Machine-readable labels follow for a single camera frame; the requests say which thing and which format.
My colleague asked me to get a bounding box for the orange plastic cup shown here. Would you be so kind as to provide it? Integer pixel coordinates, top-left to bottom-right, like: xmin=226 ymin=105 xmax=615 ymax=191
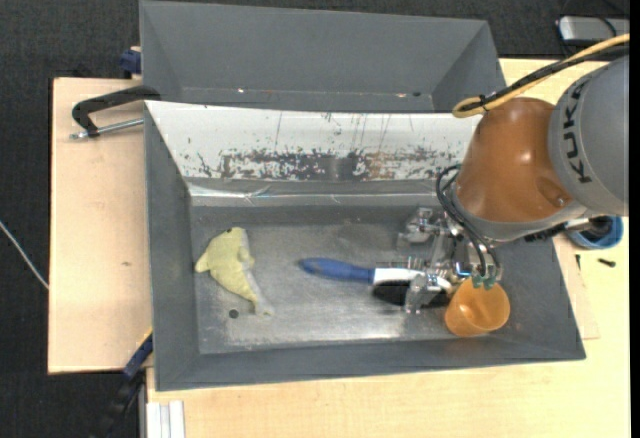
xmin=443 ymin=278 xmax=512 ymax=338

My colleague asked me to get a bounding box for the grey metal bin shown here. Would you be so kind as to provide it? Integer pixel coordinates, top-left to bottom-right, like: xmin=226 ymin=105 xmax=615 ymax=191
xmin=138 ymin=0 xmax=587 ymax=392

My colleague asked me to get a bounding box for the blue tape roll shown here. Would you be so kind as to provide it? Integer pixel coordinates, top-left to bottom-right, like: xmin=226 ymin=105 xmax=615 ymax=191
xmin=567 ymin=214 xmax=626 ymax=251

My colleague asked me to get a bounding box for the blue and white brush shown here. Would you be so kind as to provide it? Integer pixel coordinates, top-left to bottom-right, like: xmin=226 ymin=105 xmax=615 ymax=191
xmin=298 ymin=257 xmax=449 ymax=310

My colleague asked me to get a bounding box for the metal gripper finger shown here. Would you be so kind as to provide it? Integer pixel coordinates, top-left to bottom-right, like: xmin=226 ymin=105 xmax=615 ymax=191
xmin=404 ymin=272 xmax=452 ymax=317
xmin=396 ymin=206 xmax=447 ymax=250

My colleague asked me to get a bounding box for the yellow-green plush dolphin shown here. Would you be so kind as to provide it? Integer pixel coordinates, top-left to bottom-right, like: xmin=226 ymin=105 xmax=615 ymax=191
xmin=193 ymin=225 xmax=277 ymax=318

